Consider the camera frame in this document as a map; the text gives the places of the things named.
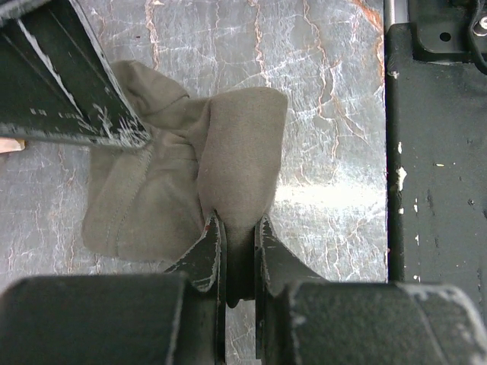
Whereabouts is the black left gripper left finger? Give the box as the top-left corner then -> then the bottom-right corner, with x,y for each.
1,214 -> 227,364

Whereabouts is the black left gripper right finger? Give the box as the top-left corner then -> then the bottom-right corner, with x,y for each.
254,216 -> 486,364

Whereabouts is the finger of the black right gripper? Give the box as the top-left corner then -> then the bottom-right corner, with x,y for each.
1,1 -> 151,148

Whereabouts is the olive grey underwear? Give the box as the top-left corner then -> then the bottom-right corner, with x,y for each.
81,61 -> 288,307

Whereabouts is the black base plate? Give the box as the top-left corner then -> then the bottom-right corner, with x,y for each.
384,1 -> 486,310

